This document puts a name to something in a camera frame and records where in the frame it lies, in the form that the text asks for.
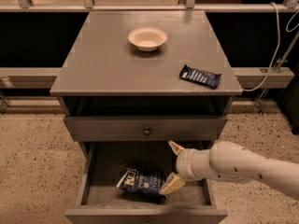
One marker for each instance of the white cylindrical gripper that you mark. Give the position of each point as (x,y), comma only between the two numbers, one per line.
(183,164)

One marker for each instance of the blue chip bag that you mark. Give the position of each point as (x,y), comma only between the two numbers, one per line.
(142,181)

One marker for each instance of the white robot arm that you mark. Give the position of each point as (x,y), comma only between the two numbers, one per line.
(229,162)

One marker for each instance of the round brass drawer knob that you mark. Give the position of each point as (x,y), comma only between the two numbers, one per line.
(147,131)

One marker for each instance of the open middle drawer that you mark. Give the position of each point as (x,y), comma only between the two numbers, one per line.
(101,202)

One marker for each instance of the grey wooden drawer cabinet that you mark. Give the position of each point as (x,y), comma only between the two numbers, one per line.
(106,76)

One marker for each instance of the closed top drawer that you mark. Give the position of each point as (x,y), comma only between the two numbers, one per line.
(189,128)

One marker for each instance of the dark blue snack bar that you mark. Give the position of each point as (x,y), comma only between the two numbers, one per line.
(200,77)

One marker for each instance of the white paper bowl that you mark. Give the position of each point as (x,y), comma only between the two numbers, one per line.
(147,38)

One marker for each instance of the metal railing frame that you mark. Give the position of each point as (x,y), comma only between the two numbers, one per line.
(40,8)

